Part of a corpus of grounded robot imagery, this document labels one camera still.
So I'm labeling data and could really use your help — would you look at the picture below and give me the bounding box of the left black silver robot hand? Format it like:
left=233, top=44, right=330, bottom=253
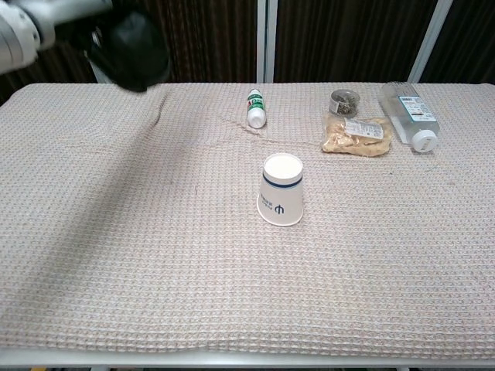
left=36, top=0, right=114, bottom=63

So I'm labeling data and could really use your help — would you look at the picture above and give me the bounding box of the black round jar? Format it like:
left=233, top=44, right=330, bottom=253
left=86, top=10, right=172, bottom=94

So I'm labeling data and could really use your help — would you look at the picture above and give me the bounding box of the white paper cup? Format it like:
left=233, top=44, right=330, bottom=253
left=256, top=152, right=305, bottom=227

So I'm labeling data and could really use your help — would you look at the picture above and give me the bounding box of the small white green-label bottle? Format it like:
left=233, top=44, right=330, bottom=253
left=245, top=87, right=268, bottom=130

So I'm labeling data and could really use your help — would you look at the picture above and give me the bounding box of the beige waffle tablecloth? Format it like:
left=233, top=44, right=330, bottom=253
left=0, top=81, right=495, bottom=355

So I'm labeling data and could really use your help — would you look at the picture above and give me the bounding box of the clear bag of beige snacks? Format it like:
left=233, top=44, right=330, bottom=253
left=321, top=112, right=395, bottom=159

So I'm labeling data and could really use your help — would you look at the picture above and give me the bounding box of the clear plastic bottle white cap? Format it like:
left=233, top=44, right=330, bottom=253
left=377, top=81, right=442, bottom=154

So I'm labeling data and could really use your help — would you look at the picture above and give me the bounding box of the grey metal partition post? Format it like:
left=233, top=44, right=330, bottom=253
left=409, top=0, right=454, bottom=84
left=254, top=0, right=278, bottom=84

